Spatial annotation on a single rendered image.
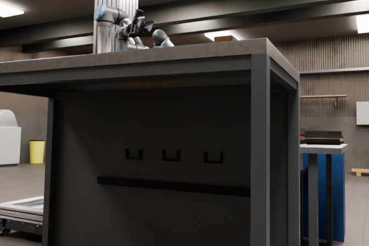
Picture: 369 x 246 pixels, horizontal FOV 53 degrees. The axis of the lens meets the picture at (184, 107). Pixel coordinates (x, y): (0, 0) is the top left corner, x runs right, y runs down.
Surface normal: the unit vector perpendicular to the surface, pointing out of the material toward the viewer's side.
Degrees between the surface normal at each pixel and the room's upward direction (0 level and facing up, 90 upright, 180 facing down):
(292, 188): 90
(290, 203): 90
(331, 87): 90
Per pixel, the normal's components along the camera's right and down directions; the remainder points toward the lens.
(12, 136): 0.87, -0.02
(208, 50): -0.42, -0.07
